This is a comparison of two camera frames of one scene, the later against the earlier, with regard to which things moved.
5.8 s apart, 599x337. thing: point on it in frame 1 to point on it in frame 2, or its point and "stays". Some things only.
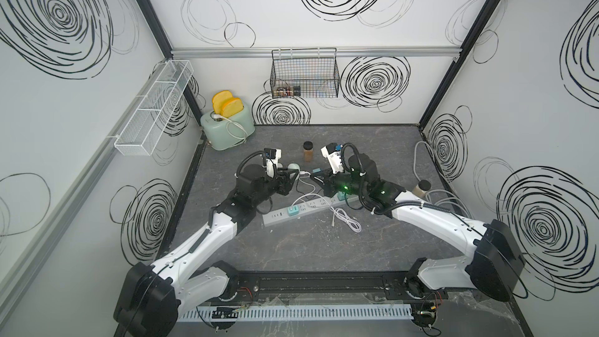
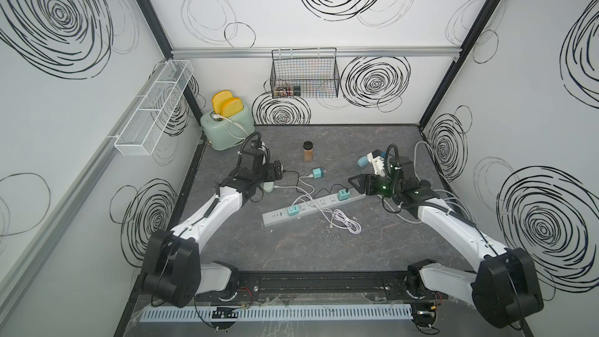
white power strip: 281,216 stays
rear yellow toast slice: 219,98 stays
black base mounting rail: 327,287 stays
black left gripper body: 280,186 to 268,173
